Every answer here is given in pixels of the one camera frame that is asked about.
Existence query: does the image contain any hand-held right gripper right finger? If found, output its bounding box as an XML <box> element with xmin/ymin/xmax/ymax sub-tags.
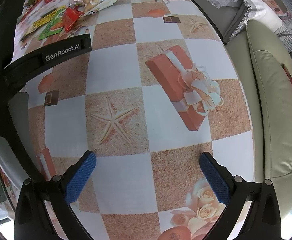
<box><xmin>200</xmin><ymin>152</ymin><xmax>283</xmax><ymax>240</ymax></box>

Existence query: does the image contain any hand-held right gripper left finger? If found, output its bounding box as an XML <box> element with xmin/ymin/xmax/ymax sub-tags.
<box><xmin>14</xmin><ymin>151</ymin><xmax>97</xmax><ymax>240</ymax></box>

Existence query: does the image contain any checkered printed tablecloth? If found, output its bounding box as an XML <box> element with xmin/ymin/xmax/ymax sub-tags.
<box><xmin>0</xmin><ymin>0</ymin><xmax>253</xmax><ymax>240</ymax></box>

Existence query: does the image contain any green snack packet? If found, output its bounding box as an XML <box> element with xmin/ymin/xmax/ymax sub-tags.
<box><xmin>38</xmin><ymin>17</ymin><xmax>66</xmax><ymax>41</ymax></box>

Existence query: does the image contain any red snack packet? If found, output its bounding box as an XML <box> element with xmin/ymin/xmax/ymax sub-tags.
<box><xmin>61</xmin><ymin>7</ymin><xmax>85</xmax><ymax>32</ymax></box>

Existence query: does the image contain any yellow snack packet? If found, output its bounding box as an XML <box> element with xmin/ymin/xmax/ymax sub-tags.
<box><xmin>24</xmin><ymin>6</ymin><xmax>67</xmax><ymax>36</ymax></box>

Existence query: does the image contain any white fringed cushion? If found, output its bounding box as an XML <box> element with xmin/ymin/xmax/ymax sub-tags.
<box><xmin>235</xmin><ymin>0</ymin><xmax>292</xmax><ymax>38</ymax></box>

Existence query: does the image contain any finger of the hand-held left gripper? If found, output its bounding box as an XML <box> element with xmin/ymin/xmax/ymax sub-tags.
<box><xmin>2</xmin><ymin>33</ymin><xmax>92</xmax><ymax>91</ymax></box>

